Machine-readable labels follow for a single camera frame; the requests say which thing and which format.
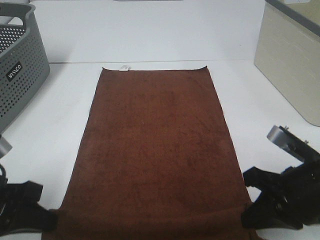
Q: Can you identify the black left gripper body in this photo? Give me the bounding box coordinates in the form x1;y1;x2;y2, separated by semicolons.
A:
0;183;28;238

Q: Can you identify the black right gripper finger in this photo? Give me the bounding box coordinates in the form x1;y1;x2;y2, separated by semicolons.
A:
242;166;284;193
241;201;288;229

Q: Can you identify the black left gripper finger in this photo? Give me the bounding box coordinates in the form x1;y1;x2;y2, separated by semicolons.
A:
26;203;58;232
16;181;43;200

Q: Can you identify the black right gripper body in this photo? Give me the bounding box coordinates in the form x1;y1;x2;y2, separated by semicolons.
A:
274;157;320;229

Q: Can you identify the brown towel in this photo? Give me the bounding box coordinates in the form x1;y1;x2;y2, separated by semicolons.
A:
41;67;258;240

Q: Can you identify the grey perforated plastic basket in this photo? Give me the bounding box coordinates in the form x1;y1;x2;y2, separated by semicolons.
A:
0;2;50;132

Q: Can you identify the beige storage bin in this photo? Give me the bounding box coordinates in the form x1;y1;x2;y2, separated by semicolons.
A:
254;0;320;126

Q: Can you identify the white towel care label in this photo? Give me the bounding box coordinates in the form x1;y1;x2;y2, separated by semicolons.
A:
119;65;131;72

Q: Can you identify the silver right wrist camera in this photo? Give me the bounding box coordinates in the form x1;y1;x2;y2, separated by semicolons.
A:
266;125;320;164

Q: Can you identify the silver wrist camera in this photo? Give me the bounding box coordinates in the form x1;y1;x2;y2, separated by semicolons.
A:
0;135;12;158
266;125;320;164

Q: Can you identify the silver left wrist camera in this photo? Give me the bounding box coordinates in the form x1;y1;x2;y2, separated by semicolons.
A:
0;135;12;158

